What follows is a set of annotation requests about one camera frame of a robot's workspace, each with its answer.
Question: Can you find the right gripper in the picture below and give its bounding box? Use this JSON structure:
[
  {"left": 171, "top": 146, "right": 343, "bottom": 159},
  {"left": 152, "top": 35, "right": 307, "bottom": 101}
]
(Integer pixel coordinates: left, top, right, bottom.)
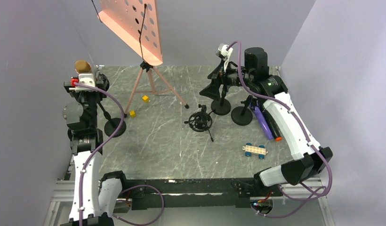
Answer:
[{"left": 200, "top": 59, "right": 254, "bottom": 101}]

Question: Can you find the black round-base stand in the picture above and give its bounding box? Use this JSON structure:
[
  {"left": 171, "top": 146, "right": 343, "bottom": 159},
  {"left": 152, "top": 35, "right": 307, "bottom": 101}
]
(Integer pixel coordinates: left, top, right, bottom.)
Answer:
[
  {"left": 211, "top": 85, "right": 231, "bottom": 116},
  {"left": 231, "top": 95, "right": 253, "bottom": 126}
]

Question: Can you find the gold microphone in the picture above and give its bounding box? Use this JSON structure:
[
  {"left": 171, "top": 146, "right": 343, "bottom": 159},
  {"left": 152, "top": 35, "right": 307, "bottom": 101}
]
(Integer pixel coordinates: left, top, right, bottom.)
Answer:
[{"left": 74, "top": 60, "right": 92, "bottom": 74}]

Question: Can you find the black shock-mount stand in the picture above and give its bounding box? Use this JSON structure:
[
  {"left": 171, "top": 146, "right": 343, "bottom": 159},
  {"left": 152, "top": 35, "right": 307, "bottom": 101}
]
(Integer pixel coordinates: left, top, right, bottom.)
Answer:
[{"left": 97, "top": 73, "right": 126, "bottom": 137}]

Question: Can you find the black tripod mic stand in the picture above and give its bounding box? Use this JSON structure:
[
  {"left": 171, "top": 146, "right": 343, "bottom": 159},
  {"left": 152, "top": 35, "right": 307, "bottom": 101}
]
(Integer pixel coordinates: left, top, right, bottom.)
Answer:
[{"left": 184, "top": 104, "right": 215, "bottom": 142}]

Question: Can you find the purple microphone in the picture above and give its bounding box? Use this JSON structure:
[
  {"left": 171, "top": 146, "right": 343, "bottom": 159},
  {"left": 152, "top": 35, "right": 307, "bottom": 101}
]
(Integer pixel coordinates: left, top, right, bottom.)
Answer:
[{"left": 250, "top": 102, "right": 274, "bottom": 140}]

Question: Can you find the black microphone orange tip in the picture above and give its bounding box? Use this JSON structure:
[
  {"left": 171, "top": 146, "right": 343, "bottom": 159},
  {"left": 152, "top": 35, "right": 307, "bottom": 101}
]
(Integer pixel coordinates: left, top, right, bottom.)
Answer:
[{"left": 262, "top": 110, "right": 282, "bottom": 142}]

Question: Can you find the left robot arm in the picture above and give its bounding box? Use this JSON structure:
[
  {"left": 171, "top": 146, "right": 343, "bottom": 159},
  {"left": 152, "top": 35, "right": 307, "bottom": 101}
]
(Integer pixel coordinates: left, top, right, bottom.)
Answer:
[{"left": 62, "top": 79, "right": 129, "bottom": 226}]

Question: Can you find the pink music stand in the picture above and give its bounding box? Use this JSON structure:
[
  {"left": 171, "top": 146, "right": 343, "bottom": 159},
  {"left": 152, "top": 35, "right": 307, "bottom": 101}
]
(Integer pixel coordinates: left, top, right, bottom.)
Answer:
[{"left": 97, "top": 0, "right": 189, "bottom": 115}]

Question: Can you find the yellow cube near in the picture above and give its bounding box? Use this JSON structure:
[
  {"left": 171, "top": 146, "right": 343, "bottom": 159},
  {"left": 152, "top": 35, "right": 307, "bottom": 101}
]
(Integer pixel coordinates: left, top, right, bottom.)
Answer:
[{"left": 129, "top": 110, "right": 136, "bottom": 117}]

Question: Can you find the yellow cube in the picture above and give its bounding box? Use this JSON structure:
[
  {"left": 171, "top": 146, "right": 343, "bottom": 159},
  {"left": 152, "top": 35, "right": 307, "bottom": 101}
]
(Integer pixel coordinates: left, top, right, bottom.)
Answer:
[
  {"left": 142, "top": 96, "right": 150, "bottom": 103},
  {"left": 129, "top": 110, "right": 136, "bottom": 117}
]

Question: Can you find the yellow cube far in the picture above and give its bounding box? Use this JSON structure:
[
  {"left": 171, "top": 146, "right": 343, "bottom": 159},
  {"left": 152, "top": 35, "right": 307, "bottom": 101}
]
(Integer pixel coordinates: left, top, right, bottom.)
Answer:
[{"left": 142, "top": 96, "right": 150, "bottom": 103}]

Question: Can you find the toy brick car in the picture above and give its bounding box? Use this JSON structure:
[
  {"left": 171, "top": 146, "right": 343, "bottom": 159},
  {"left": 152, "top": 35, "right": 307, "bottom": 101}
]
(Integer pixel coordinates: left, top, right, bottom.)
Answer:
[{"left": 242, "top": 143, "right": 268, "bottom": 159}]

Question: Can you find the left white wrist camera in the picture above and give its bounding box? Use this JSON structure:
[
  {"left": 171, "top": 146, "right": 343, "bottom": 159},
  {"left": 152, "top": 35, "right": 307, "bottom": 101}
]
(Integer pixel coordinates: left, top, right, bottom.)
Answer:
[{"left": 69, "top": 73, "right": 96, "bottom": 92}]

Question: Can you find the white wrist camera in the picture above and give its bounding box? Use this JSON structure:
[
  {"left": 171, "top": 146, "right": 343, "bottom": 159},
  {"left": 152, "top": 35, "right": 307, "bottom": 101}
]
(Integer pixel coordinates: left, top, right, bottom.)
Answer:
[
  {"left": 216, "top": 43, "right": 233, "bottom": 72},
  {"left": 69, "top": 73, "right": 96, "bottom": 92}
]

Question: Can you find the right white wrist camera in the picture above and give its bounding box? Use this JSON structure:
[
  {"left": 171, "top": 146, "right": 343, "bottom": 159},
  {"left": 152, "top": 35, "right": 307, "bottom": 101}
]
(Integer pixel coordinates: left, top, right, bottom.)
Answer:
[{"left": 216, "top": 43, "right": 233, "bottom": 72}]

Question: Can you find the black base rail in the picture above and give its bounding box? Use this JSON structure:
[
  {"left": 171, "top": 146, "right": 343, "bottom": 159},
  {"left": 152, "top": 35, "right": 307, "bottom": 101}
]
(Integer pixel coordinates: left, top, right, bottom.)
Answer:
[{"left": 117, "top": 178, "right": 282, "bottom": 210}]

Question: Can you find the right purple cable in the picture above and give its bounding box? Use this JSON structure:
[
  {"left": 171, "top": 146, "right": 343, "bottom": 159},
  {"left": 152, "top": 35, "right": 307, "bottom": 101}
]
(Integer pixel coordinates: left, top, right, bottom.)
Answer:
[{"left": 225, "top": 40, "right": 333, "bottom": 219}]

